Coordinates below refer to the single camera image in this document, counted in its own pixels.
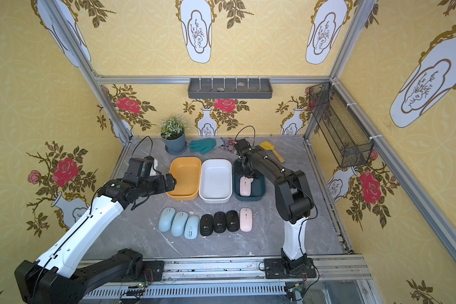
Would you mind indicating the light blue mouse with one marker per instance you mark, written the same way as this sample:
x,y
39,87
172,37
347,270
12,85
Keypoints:
x,y
166,219
179,224
192,227

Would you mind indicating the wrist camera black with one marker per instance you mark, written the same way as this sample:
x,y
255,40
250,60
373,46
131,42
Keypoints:
x,y
139,169
242,146

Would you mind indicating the dark teal storage box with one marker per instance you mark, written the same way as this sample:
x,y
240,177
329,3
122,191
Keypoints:
x,y
257,185

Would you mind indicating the potted green plant grey pot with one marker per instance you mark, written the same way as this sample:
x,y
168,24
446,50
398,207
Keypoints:
x,y
172,131

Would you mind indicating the flower seed packet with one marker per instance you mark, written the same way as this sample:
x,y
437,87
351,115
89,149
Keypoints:
x,y
229,145

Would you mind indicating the black wire mesh basket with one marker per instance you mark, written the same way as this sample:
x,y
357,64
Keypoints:
x,y
348,141

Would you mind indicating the black mouse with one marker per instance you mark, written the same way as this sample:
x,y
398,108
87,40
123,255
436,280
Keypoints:
x,y
206,225
233,222
220,222

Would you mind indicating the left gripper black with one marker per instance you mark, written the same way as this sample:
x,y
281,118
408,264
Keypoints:
x,y
163,182

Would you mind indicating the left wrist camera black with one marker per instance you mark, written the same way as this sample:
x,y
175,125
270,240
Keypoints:
x,y
139,169

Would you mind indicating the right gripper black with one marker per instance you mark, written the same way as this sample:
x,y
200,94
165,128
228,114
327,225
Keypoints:
x,y
245,167

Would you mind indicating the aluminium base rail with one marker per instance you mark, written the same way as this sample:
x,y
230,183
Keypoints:
x,y
325,279

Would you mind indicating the grey wall shelf tray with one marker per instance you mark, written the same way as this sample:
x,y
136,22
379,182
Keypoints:
x,y
230,88

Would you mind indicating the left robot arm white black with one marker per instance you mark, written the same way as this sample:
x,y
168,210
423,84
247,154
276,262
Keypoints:
x,y
55,276

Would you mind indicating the pink mouse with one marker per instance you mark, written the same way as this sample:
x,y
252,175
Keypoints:
x,y
245,186
246,219

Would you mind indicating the yellow storage box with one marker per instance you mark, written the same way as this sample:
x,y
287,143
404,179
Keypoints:
x,y
186,171

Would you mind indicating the white storage box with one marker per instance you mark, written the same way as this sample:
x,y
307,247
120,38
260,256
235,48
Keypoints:
x,y
216,183

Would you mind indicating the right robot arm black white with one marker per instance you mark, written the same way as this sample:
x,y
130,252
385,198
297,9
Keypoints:
x,y
294,203

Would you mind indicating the yellow toy shovel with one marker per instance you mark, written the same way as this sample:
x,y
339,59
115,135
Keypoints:
x,y
268,146

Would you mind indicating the teal garden glove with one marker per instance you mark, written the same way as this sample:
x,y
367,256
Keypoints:
x,y
202,146

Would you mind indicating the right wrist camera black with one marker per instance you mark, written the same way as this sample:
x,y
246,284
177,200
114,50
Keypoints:
x,y
242,146

